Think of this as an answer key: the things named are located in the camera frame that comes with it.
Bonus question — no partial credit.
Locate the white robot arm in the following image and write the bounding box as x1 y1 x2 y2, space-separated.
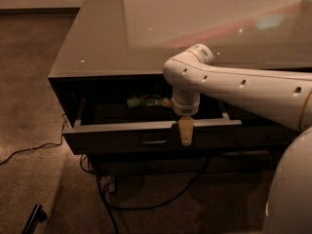
163 44 312 134

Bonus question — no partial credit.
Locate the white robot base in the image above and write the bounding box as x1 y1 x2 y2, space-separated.
262 128 312 234

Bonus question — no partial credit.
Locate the grey drawer cabinet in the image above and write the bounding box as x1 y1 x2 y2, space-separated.
49 0 311 164

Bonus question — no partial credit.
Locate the green snack bag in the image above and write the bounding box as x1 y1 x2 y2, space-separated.
127 97 172 108

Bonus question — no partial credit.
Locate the black object on floor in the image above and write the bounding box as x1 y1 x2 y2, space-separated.
21 205 47 234

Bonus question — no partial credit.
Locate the thick black floor cable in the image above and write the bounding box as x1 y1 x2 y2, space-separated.
96 156 211 234

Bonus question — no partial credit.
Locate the thin black floor cable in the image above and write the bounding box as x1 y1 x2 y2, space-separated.
0 113 69 166

